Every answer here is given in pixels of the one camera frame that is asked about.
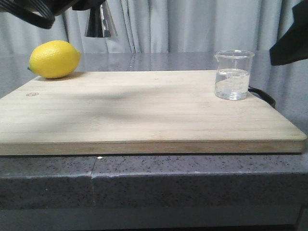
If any yellow lemon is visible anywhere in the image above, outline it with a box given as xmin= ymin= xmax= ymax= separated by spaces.
xmin=28 ymin=40 xmax=81 ymax=79

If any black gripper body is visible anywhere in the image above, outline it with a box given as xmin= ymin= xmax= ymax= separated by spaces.
xmin=269 ymin=0 xmax=308 ymax=65
xmin=48 ymin=0 xmax=105 ymax=16

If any steel double jigger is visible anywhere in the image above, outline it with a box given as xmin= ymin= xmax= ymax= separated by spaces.
xmin=85 ymin=0 xmax=117 ymax=38

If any clear glass beaker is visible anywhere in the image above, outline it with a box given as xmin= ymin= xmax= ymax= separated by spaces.
xmin=214 ymin=50 xmax=255 ymax=101

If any black board handle strap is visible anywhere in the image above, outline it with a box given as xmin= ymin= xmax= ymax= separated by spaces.
xmin=247 ymin=86 xmax=276 ymax=108

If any black ribbon cable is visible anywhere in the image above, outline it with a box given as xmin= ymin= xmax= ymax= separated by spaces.
xmin=0 ymin=0 xmax=56 ymax=30

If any grey curtain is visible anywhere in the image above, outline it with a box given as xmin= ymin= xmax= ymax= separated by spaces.
xmin=0 ymin=0 xmax=297 ymax=55

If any wooden cutting board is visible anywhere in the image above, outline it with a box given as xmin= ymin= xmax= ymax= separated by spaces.
xmin=0 ymin=71 xmax=307 ymax=155

